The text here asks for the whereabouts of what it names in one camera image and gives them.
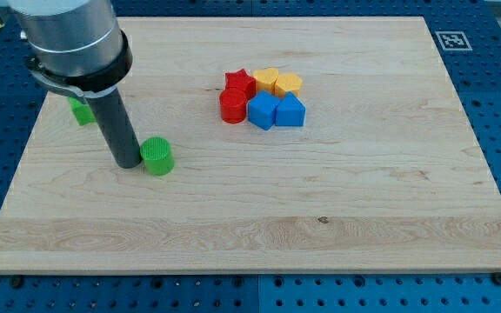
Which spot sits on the green cylinder block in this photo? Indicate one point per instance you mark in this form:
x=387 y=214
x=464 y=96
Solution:
x=157 y=156

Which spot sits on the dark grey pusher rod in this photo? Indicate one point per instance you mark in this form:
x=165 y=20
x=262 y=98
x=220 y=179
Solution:
x=113 y=120

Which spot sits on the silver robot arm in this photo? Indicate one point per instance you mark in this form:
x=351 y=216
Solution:
x=79 y=49

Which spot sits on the blue cube block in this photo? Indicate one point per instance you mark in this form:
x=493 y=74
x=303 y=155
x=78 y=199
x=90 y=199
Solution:
x=262 y=110

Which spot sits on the light wooden board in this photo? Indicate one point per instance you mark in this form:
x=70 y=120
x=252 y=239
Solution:
x=385 y=176

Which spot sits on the red cylinder block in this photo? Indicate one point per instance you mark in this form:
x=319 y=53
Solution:
x=233 y=105

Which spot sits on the blue triangle block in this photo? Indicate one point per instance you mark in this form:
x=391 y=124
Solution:
x=290 y=111

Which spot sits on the red star block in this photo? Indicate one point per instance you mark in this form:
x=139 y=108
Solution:
x=240 y=80

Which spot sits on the yellow heart block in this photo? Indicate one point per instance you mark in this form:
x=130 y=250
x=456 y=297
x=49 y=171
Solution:
x=265 y=79

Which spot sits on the yellow pentagon block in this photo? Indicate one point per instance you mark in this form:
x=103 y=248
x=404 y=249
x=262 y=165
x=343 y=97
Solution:
x=288 y=83

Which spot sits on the green block behind rod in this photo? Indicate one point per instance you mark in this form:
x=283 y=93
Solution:
x=81 y=111

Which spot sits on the white fiducial marker tag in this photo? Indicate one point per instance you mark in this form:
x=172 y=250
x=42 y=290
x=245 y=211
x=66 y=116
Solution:
x=451 y=40

